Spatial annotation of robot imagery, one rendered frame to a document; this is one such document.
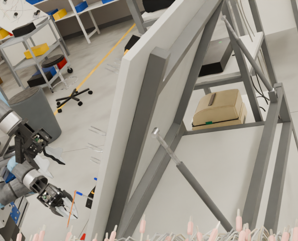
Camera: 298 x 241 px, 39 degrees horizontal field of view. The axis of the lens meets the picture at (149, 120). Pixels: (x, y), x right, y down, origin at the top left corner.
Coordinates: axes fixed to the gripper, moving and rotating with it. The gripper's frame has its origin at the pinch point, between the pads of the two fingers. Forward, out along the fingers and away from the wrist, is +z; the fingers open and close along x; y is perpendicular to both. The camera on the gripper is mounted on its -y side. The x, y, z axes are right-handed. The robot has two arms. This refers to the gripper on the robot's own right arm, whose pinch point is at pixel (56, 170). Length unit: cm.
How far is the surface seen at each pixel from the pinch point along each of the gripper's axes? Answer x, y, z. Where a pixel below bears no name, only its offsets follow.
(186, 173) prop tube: -13, 46, 26
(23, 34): 454, -301, -178
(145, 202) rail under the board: 36, -16, 40
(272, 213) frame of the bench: 26, 32, 70
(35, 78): 432, -333, -117
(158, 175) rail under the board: 55, -13, 39
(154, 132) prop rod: -14, 49, 11
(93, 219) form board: -26.2, 23.6, 15.9
